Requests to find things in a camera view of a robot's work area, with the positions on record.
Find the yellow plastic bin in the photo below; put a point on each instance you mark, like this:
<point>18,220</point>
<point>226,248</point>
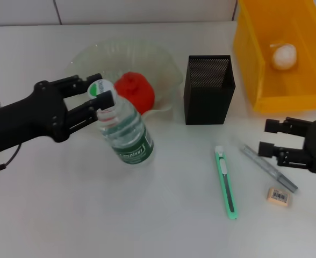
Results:
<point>254,67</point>

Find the clear wavy glass fruit bowl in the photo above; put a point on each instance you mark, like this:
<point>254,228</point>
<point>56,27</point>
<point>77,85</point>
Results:
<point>147,61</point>

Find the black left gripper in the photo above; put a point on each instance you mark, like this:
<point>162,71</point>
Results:
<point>26,121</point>

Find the beige eraser with barcode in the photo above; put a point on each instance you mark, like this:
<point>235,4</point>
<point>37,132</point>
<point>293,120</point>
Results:
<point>279,197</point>

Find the green utility knife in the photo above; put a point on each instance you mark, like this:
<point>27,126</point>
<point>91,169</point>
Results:
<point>226,182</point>

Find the white paper ball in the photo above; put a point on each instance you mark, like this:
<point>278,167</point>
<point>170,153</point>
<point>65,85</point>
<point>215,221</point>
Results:
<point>284,57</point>

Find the grey pen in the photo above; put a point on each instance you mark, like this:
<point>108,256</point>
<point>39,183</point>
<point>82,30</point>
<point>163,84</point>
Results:
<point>284,178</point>

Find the clear green-label water bottle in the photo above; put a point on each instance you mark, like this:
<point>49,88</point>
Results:
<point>128,134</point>

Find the red-orange toy orange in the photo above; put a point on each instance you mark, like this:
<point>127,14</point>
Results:
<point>139,91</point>

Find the black mesh pen holder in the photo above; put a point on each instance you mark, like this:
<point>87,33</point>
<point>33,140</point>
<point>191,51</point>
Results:
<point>203,104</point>

